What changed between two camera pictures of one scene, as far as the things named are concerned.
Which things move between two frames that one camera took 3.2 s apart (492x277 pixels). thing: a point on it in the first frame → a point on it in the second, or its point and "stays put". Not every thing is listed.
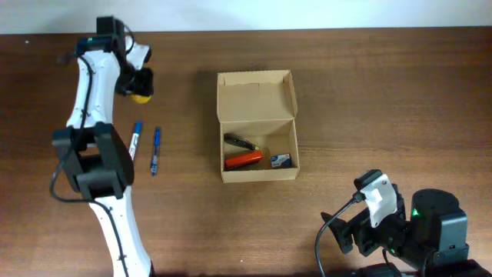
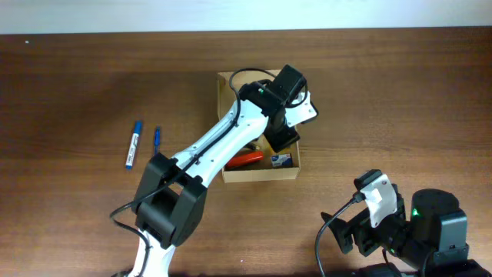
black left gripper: x=142 y=82 → x=282 y=138
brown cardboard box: x=256 y=110 stays put
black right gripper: x=354 y=231 stays put
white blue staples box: x=280 y=161 stays put
